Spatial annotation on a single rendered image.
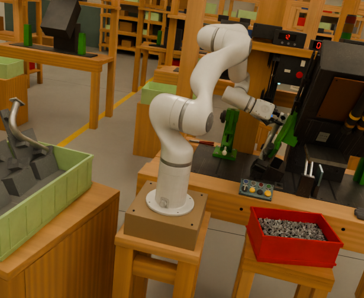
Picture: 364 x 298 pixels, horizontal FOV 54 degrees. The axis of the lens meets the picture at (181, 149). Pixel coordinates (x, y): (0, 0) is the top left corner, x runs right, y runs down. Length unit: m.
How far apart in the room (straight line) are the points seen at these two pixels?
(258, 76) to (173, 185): 1.01
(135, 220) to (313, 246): 0.68
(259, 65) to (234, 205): 0.83
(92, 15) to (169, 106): 11.49
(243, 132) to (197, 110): 1.02
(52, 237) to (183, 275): 0.51
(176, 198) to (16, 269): 0.59
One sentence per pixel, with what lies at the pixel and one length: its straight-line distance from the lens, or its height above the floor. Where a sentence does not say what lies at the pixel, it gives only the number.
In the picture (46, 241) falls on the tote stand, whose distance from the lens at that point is 1.46.
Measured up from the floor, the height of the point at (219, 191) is 0.90.
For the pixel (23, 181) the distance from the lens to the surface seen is 1.66.
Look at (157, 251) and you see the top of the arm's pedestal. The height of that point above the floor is 0.83.
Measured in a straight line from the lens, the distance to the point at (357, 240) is 1.80.
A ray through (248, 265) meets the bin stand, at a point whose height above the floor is 0.77.
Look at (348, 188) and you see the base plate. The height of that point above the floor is 0.90.
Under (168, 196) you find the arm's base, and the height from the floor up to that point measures 1.01.
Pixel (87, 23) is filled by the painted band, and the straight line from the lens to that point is 12.72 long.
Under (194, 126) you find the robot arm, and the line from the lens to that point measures 1.19.
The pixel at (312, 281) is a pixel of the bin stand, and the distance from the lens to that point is 1.52.
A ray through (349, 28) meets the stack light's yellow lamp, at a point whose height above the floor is 1.67.
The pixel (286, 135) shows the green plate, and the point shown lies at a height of 1.15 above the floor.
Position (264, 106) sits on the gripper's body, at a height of 1.25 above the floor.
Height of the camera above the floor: 1.66
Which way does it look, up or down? 22 degrees down
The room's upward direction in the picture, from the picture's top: 8 degrees clockwise
